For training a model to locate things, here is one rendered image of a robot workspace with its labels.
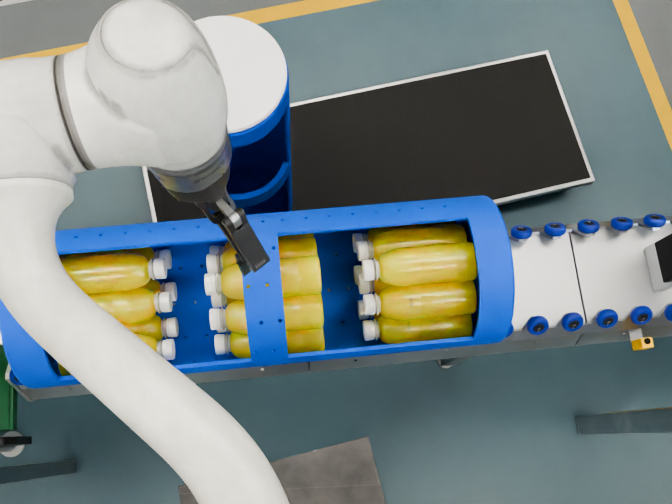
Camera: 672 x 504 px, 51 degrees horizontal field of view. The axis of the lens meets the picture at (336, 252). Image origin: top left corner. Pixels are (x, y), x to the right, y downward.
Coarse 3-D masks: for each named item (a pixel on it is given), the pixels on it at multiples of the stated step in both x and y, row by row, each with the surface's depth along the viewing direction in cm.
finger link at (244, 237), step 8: (240, 208) 78; (240, 216) 78; (224, 224) 77; (232, 224) 77; (248, 224) 80; (232, 232) 79; (240, 232) 80; (248, 232) 80; (240, 240) 80; (248, 240) 81; (256, 240) 82; (240, 248) 81; (248, 248) 82; (256, 248) 82; (248, 256) 82; (256, 256) 83; (264, 256) 84; (248, 264) 84
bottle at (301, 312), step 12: (288, 300) 129; (300, 300) 129; (312, 300) 129; (228, 312) 128; (240, 312) 127; (288, 312) 128; (300, 312) 128; (312, 312) 128; (228, 324) 128; (240, 324) 127; (288, 324) 128; (300, 324) 129; (312, 324) 129
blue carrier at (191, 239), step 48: (96, 240) 124; (144, 240) 124; (192, 240) 124; (336, 240) 146; (480, 240) 124; (192, 288) 147; (336, 288) 149; (480, 288) 123; (192, 336) 144; (336, 336) 143; (480, 336) 129; (48, 384) 126
